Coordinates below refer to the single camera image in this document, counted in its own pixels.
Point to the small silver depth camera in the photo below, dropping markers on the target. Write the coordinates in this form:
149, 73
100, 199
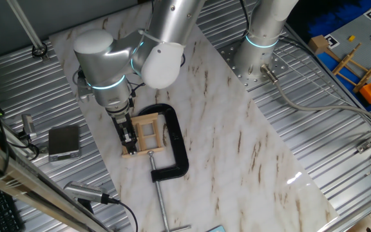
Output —
28, 125

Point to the black camera stand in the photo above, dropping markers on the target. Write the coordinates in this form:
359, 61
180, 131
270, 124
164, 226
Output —
85, 206

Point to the small metal corner bracket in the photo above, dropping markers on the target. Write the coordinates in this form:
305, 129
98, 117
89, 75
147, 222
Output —
364, 147

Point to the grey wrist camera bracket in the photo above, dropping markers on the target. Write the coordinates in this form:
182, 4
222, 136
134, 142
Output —
84, 91

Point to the tan cardboard cube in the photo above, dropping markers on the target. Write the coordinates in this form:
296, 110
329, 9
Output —
317, 45

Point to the aluminium frame bar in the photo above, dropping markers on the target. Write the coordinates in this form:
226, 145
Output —
27, 180

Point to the black C-clamp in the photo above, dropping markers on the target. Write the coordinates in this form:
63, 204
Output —
176, 129

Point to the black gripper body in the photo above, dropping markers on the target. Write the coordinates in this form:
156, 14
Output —
125, 129

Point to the silver digital scale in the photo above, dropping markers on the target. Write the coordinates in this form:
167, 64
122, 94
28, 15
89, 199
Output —
63, 140

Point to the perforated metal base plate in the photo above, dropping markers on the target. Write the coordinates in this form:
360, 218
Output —
253, 82

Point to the grey brick baseplate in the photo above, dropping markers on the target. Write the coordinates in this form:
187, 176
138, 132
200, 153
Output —
362, 35

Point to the white marble pattern board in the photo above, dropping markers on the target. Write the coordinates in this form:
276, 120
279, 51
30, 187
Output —
221, 161

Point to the blue foam sheet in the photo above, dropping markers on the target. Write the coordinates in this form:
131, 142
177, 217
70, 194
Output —
340, 16

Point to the miniature wooden sliding window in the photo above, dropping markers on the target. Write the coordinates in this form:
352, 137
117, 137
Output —
147, 152

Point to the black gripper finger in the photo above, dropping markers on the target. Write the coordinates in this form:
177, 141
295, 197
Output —
127, 149
133, 147

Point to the yellow toy brick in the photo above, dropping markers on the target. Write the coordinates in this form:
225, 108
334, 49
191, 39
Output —
351, 38

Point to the blue base sheet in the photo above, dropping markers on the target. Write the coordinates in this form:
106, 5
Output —
325, 61

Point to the large silver depth camera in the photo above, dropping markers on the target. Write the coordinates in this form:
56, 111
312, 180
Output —
82, 190

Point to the miniature wooden rack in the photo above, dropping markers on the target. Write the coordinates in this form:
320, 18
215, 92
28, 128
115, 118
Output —
340, 65

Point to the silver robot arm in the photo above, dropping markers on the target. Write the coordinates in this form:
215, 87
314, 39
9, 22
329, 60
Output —
108, 64

